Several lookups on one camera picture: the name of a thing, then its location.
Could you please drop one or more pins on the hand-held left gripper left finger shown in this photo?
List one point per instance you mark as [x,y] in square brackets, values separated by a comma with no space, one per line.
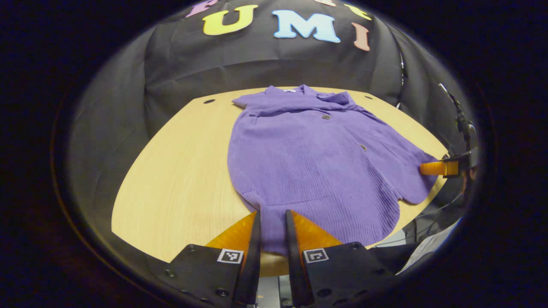
[254,256]

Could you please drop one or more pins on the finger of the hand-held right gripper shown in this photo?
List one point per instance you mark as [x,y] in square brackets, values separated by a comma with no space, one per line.
[434,168]

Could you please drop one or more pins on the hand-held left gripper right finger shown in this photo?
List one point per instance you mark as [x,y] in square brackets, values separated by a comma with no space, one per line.
[293,256]

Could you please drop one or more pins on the black backdrop cloth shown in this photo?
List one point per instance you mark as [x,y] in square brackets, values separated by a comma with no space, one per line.
[180,64]

